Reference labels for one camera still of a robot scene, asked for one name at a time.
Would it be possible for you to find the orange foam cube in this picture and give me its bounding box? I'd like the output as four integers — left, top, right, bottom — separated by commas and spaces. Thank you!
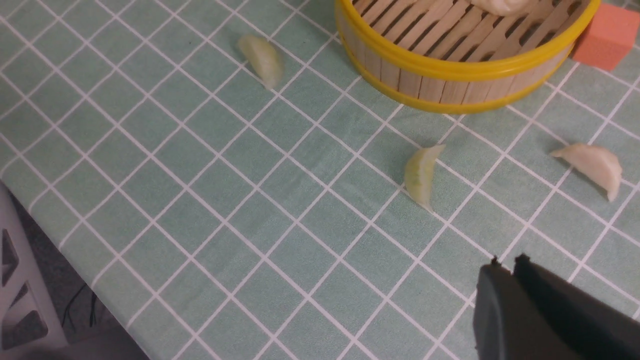
571, 3, 640, 72

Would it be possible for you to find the bamboo steamer tray yellow rim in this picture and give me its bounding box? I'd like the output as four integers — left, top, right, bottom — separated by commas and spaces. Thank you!
334, 0, 601, 114

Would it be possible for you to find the green checkered tablecloth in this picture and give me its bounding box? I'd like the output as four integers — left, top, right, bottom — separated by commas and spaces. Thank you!
0, 0, 640, 360

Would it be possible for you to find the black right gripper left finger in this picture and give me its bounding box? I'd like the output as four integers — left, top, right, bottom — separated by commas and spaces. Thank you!
473, 258, 581, 360

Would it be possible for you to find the white plastic stool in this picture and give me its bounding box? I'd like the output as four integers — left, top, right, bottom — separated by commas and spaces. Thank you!
0, 184, 69, 360

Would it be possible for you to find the pale green dumpling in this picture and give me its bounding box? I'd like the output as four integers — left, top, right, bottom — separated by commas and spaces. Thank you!
237, 34, 285, 91
404, 144, 446, 212

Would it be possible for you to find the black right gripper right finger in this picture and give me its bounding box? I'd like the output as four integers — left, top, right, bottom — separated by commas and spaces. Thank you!
513, 253, 640, 360

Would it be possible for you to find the white dumpling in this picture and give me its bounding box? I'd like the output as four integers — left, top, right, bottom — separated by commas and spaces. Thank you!
550, 142, 623, 203
469, 0, 530, 18

